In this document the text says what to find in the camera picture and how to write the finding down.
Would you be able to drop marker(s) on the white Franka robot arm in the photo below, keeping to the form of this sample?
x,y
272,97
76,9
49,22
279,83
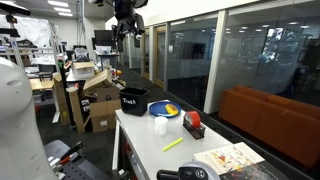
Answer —
x,y
20,126

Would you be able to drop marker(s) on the ceiling light panel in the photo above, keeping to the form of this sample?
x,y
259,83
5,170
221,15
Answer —
x,y
65,14
57,3
62,9

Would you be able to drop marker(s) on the black dispenser with red tape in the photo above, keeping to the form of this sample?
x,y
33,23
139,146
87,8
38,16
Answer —
x,y
194,124

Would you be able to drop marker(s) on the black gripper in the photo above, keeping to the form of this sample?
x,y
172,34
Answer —
x,y
124,11

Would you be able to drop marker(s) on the blue plate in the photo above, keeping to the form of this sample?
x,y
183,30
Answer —
x,y
160,108

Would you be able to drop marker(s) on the yellow highlighter pen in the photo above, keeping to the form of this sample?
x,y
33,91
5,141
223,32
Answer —
x,y
172,144

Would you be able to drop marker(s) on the white textbook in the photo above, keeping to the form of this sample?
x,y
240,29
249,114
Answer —
x,y
230,157

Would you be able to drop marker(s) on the orange sofa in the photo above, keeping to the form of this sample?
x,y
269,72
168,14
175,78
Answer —
x,y
276,126

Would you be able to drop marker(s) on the brown wooden object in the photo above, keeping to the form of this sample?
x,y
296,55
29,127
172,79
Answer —
x,y
256,171

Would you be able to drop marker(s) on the black computer monitor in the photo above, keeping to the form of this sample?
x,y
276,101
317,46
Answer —
x,y
104,37

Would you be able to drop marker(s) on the clamp with orange grip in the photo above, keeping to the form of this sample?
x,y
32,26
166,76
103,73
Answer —
x,y
71,151

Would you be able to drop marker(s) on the wooden desk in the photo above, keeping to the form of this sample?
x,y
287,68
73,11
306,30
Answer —
x,y
41,83

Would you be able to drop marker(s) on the wooden door with glass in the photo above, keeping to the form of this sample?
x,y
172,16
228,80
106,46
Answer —
x,y
160,56

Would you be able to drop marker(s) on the brown cardboard box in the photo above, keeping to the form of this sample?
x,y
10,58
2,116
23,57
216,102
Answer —
x,y
103,115
98,81

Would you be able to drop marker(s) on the black camera on stand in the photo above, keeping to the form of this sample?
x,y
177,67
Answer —
x,y
13,10

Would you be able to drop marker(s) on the white box with cardboard lid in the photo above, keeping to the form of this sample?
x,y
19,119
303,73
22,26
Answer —
x,y
82,70

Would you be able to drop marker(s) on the black mounting plate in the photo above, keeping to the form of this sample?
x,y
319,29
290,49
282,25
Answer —
x,y
76,168

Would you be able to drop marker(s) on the black trash bin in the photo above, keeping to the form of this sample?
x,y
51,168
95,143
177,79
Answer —
x,y
134,101

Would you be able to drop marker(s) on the yellow food piece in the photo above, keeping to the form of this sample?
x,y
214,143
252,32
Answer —
x,y
171,109

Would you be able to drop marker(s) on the tall cardboard panel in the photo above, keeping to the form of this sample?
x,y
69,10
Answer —
x,y
78,110
61,100

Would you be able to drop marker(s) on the white hanging sheet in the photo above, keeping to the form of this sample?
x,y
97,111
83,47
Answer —
x,y
33,31

